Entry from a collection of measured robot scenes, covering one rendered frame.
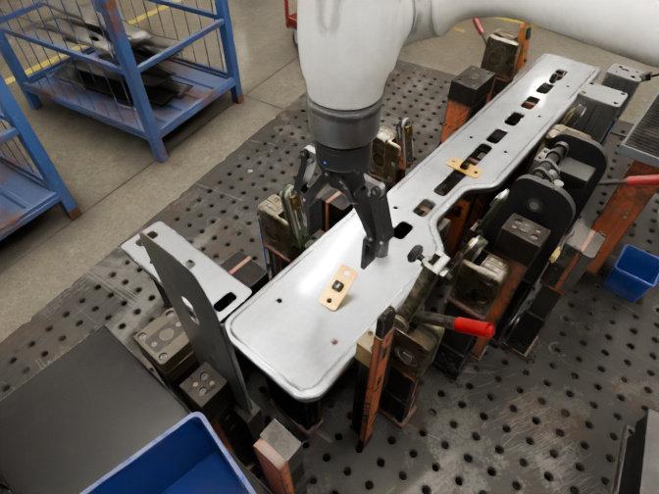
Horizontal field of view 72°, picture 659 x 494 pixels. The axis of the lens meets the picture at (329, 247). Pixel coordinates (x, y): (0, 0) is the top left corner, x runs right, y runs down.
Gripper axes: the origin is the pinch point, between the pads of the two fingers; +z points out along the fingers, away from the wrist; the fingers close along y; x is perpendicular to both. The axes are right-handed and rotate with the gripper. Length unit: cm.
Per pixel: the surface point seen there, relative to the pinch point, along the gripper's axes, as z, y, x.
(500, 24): 115, 116, -368
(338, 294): 12.9, -1.2, 1.6
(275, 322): 14.3, 4.2, 12.7
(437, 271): -7.1, -17.4, 1.3
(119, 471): -1.4, -3.8, 42.7
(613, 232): 28, -35, -65
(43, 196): 99, 185, 3
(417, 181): 14.4, 5.5, -35.3
